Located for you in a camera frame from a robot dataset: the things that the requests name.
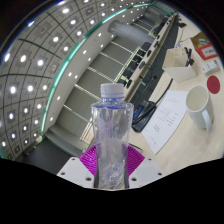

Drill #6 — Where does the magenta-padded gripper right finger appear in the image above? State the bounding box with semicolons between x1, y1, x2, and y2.
124;145;165;190

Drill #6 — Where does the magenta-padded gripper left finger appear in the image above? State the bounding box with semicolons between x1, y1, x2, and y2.
56;144;101;190

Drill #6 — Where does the clear plastic water bottle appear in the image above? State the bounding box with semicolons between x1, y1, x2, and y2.
90;83;134;191

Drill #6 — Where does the white printed paper sheet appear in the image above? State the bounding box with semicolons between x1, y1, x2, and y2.
141;89;190;155

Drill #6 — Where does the white ceramic mug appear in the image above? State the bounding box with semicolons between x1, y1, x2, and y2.
185;84;215;134

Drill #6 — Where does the ceiling lights group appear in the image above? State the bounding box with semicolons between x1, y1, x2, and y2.
0;0;134;158

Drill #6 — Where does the beige divided organizer tray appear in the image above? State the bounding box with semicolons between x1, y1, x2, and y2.
162;47;198;83

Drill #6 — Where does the flat round red coaster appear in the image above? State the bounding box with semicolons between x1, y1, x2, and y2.
206;75;221;95

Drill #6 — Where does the black office chairs group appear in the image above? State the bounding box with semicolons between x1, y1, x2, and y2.
118;41;154;89

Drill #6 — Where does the long curved conference desk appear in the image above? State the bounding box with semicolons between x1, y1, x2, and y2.
124;11;179;104

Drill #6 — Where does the small white carton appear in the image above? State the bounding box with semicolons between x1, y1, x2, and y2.
201;59;221;76

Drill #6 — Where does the black marker pen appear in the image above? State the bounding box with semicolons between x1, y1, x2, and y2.
183;47;195;67

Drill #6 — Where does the open red-sided cardboard box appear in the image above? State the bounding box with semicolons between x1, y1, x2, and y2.
190;32;218;61

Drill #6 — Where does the round grey pillar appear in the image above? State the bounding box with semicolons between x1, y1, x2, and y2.
107;19;155;46

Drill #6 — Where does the black cable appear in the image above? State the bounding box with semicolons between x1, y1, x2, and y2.
146;79;174;111

